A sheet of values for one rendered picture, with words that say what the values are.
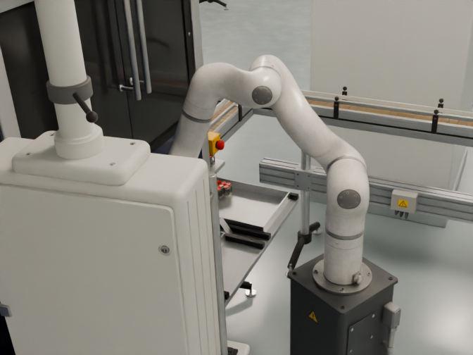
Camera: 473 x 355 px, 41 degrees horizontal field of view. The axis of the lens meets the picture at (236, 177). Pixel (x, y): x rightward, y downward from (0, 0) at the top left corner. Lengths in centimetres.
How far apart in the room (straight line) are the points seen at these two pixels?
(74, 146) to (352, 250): 100
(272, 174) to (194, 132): 162
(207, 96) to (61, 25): 65
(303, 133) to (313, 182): 156
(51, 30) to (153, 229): 42
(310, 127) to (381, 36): 184
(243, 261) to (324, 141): 55
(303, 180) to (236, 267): 132
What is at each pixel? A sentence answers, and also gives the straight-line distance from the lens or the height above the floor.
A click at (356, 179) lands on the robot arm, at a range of 181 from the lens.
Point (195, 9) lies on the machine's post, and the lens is 235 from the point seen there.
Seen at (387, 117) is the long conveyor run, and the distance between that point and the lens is 304.
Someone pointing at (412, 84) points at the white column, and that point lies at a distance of 363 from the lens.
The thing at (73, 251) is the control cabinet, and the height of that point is 139.
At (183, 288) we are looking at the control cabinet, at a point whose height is 133.
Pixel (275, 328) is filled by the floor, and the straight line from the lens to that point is 318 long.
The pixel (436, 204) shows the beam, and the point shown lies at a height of 50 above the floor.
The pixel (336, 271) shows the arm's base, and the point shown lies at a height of 92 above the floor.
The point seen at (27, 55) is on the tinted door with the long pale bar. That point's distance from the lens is 167.
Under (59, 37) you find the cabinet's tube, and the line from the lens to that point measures 124.
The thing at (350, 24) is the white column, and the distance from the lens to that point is 360.
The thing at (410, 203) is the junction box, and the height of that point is 51.
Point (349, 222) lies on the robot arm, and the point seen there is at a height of 111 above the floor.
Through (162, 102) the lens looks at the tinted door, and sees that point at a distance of 223.
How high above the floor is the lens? 217
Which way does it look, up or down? 30 degrees down
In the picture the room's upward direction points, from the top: 3 degrees counter-clockwise
